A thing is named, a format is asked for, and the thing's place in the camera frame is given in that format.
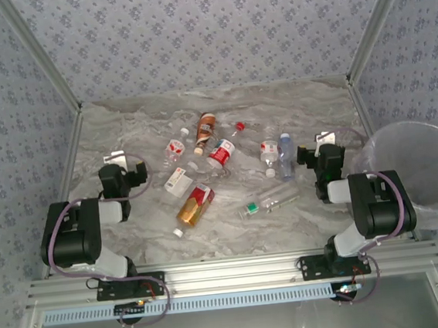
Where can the bluish clear plastic bottle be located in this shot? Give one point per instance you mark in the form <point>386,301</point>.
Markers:
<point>286,157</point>

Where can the small bottle red print label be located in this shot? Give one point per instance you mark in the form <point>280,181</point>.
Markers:
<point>175,149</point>

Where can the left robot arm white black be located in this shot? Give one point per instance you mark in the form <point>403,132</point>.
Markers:
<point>75,240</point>

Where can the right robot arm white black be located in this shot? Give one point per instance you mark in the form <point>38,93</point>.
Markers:
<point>382,210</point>

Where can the clear plastic bin with liner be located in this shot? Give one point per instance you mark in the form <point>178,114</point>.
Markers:
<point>429,167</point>

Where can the clear bottle red white label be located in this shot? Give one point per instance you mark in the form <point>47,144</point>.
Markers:
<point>269,149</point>

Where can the clear bottle green cap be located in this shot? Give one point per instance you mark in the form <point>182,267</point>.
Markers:
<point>276,199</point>

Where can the amber drink bottle red label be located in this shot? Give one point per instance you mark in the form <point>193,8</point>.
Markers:
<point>194,209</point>

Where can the small clear bottle red cap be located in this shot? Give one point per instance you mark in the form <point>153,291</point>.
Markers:
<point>240,126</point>

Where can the brown label plastic bottle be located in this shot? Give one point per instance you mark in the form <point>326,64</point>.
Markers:
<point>204,130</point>

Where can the small black circuit board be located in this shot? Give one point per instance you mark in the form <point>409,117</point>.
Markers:
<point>130,308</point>
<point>347,291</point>

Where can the aluminium front beam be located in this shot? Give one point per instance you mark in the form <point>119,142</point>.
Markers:
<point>233,273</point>

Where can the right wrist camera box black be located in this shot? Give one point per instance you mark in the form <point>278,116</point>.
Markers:
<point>306,156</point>

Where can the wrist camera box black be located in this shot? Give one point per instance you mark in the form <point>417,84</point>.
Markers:
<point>306,156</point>
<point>139,174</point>

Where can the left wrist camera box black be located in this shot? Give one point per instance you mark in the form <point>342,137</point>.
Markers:
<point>139,174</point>

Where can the aluminium table side rail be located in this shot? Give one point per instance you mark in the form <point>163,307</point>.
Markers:
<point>360,107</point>
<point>70,147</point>

